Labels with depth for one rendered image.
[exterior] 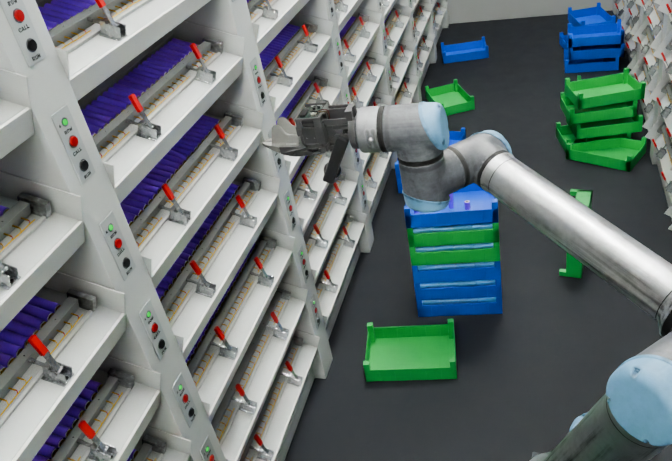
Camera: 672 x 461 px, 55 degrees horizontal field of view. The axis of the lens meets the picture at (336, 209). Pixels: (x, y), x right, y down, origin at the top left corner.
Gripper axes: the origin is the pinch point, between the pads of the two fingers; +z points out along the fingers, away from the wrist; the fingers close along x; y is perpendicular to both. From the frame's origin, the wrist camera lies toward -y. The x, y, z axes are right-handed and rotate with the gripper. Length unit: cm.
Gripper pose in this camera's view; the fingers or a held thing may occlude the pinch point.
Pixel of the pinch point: (269, 145)
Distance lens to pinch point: 136.7
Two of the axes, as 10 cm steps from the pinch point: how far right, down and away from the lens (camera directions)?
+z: -9.5, 0.3, 3.2
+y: -2.0, -8.3, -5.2
